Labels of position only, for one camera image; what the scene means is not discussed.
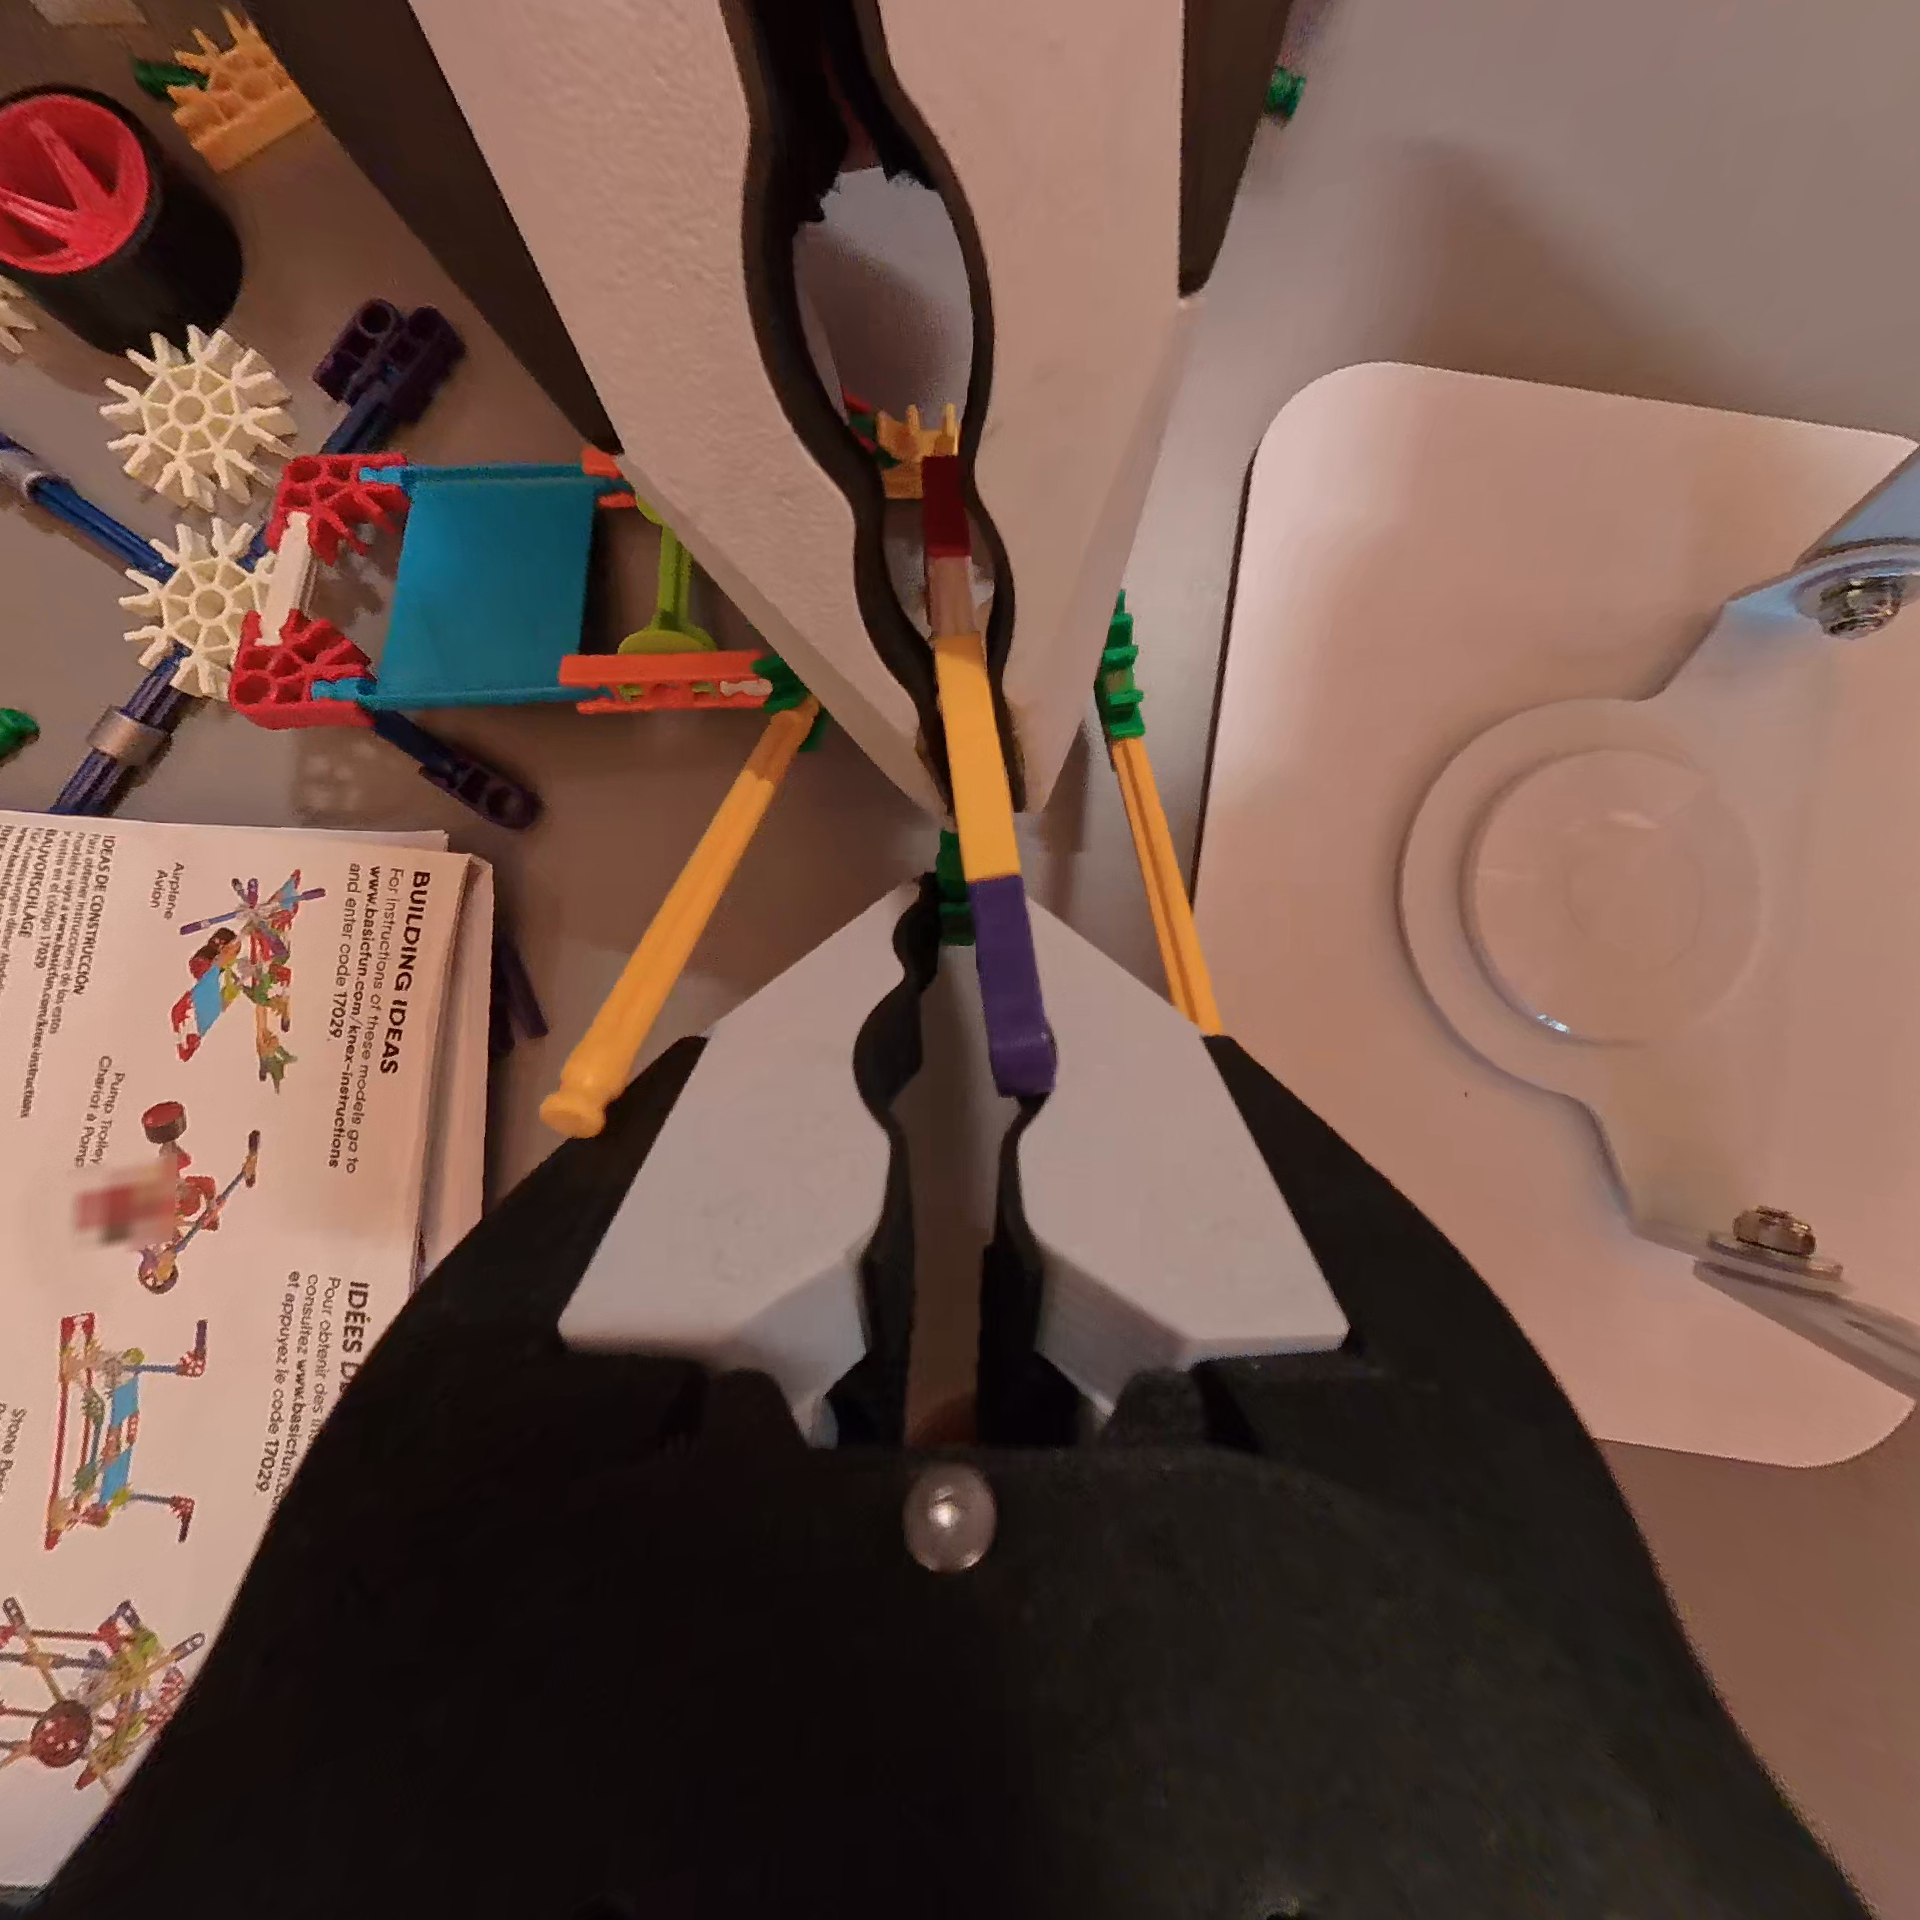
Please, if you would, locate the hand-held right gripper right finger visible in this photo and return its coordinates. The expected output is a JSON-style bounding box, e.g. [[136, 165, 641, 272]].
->
[[978, 896, 1350, 1447]]

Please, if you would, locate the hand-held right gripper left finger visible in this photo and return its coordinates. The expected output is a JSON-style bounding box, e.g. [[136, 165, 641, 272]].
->
[[553, 879, 928, 1447]]

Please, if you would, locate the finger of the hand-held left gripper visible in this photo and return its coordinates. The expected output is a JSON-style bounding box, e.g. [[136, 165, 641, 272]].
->
[[408, 0, 947, 820], [876, 0, 1206, 817]]

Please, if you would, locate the colourful construction toy model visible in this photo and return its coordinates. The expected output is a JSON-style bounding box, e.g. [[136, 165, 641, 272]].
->
[[228, 403, 1224, 1138]]

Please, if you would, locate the yellow connector with green rods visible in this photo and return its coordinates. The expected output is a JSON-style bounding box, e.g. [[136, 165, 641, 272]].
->
[[132, 13, 318, 170]]

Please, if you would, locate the red wheel with black tyre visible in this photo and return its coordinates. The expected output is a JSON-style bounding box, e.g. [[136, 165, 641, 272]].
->
[[0, 86, 245, 345]]

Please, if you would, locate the white book stand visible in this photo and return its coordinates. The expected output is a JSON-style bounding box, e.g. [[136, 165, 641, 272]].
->
[[1192, 361, 1920, 1473]]

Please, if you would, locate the illustrated toy leaflet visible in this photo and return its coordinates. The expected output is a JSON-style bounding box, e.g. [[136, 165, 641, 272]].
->
[[0, 810, 480, 1892]]

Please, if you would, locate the blue rod cross assembly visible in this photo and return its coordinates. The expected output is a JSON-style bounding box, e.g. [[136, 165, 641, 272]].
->
[[0, 301, 542, 828]]

